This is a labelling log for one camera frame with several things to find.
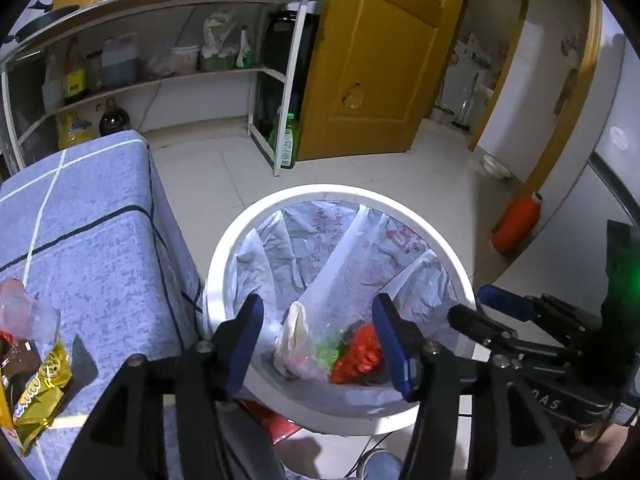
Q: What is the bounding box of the green wrapper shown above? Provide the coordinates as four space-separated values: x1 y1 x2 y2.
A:
315 335 351 366

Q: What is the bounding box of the yellow oil bottle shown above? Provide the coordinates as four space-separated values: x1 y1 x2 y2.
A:
57 110 96 150

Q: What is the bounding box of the small white knotted bag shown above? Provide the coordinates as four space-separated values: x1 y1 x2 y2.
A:
272 301 331 381

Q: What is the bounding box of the person's jeans leg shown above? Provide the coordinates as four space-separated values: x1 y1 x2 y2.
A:
280 447 403 480

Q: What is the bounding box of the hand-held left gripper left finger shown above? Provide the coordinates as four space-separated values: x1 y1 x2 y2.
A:
57 294 265 480

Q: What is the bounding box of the yellow snack wrapper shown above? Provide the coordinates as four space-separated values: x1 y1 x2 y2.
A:
10 335 73 456

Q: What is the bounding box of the green and white bottle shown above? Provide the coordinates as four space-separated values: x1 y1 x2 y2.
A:
235 25 253 68

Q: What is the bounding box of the black pan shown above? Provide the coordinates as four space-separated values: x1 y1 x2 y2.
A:
7 5 81 43

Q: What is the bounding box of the sauce bottle with yellow label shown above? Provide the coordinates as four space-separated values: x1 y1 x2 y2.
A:
62 35 88 106

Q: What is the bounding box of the translucent jug with dark liquid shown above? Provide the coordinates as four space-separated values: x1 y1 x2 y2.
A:
101 32 139 88

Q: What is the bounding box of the blue checked table cloth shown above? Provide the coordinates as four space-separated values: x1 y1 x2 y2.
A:
0 130 206 480

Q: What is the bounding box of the clear plastic wrapper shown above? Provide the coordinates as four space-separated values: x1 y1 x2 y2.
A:
0 277 61 346

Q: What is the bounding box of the brown snack wrapper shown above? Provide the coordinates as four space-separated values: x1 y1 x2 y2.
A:
0 332 43 411

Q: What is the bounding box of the mop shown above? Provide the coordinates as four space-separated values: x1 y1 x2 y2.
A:
452 72 481 131

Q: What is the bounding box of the black cable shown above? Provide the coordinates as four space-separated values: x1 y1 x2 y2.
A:
345 432 396 480

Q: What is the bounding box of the yellow wooden door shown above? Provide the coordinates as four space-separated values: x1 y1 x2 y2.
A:
297 0 473 162

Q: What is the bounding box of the red wrapper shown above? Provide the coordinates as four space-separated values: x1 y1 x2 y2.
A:
330 324 386 386

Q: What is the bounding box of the black appliance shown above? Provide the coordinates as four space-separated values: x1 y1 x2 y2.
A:
252 10 321 151

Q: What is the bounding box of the white round trash bin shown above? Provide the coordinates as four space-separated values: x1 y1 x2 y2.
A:
202 185 475 436

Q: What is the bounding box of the dark jar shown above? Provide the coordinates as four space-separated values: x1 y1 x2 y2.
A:
86 52 105 93

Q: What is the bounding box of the white bowl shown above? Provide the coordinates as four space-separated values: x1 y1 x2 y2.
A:
481 154 513 180

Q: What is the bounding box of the red packet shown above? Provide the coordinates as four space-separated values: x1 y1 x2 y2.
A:
240 400 301 443

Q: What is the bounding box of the white printed bin liner bag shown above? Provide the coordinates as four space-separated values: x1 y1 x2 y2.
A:
235 200 461 418

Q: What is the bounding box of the grey refrigerator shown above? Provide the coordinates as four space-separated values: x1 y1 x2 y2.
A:
587 35 640 241

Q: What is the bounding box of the person's right hand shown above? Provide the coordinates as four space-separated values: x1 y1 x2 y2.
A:
575 422 633 478

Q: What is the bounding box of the green and white plastic bag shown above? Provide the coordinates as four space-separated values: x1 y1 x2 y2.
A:
200 10 241 72

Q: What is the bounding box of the white plastic tub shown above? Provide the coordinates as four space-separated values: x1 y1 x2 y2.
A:
170 45 201 76

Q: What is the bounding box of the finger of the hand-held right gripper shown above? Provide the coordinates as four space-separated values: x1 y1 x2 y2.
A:
447 304 523 356
477 285 603 333

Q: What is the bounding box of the dark oil bottle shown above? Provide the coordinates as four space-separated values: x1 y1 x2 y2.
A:
98 97 132 137

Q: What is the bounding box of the wooden door frame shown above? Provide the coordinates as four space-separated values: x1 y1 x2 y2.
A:
525 0 606 196

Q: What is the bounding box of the orange thermos bottle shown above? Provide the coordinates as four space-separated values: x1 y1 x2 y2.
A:
491 191 544 257

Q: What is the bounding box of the white plastic bottle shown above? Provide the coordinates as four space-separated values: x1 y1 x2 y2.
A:
41 55 65 115

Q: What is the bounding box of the white shelf rack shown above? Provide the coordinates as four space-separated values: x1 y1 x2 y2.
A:
0 0 341 177

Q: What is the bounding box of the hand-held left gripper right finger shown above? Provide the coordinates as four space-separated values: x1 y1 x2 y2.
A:
371 292 576 480

